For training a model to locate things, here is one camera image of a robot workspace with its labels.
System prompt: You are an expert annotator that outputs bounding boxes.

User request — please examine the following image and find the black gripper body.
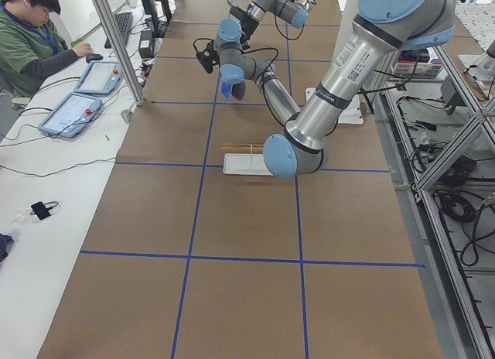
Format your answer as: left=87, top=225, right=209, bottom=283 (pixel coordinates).
left=229, top=6, right=258, bottom=49

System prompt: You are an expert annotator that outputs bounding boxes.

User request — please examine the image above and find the grey blue towel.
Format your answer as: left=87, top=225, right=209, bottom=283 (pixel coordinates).
left=221, top=79, right=246, bottom=102

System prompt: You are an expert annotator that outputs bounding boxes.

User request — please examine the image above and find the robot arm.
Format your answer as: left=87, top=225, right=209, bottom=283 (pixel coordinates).
left=213, top=0, right=456, bottom=178
left=229, top=0, right=316, bottom=50

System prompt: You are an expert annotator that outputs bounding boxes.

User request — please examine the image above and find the wooden rack bar left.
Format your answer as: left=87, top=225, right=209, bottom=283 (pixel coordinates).
left=222, top=143, right=264, bottom=149

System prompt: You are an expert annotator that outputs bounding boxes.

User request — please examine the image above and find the wooden rack bar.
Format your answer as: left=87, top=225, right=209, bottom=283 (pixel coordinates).
left=222, top=143, right=264, bottom=149
left=221, top=145, right=263, bottom=154

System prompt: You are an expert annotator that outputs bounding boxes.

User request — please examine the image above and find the wooden rack bar right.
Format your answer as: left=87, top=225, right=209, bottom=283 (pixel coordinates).
left=221, top=145, right=263, bottom=154

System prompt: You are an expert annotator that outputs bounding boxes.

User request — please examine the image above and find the white towel rack base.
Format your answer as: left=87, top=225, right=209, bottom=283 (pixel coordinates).
left=223, top=153, right=271, bottom=176

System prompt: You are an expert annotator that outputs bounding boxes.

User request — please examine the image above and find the black monitor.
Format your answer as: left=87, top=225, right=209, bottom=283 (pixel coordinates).
left=141, top=0, right=172, bottom=39

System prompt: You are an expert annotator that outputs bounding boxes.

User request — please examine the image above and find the black keyboard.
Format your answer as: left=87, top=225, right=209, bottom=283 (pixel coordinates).
left=113, top=12, right=133, bottom=46

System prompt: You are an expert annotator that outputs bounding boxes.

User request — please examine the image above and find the far teach pendant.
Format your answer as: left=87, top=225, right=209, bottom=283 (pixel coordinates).
left=74, top=60, right=121, bottom=95

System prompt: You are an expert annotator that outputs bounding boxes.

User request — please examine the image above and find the teach pendant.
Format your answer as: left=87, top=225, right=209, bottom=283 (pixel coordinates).
left=74, top=60, right=121, bottom=95
left=37, top=92, right=103, bottom=138

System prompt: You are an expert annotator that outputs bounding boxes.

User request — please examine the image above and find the black computer mouse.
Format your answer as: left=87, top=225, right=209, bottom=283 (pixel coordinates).
left=85, top=53, right=104, bottom=63

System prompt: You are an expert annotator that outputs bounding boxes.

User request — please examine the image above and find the near teach pendant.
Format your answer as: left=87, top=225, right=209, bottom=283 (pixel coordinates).
left=37, top=92, right=103, bottom=138

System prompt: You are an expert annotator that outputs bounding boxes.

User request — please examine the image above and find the seated person green shirt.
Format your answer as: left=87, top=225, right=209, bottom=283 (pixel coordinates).
left=1, top=0, right=93, bottom=97

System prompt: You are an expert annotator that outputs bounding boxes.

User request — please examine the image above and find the small black device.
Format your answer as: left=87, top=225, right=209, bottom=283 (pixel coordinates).
left=30, top=200, right=60, bottom=221

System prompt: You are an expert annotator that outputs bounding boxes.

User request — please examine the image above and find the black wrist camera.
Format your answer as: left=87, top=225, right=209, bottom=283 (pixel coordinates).
left=193, top=40, right=219, bottom=74

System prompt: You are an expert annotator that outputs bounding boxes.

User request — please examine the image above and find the aluminium frame post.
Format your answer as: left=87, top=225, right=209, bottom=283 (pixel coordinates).
left=92, top=0, right=145, bottom=106

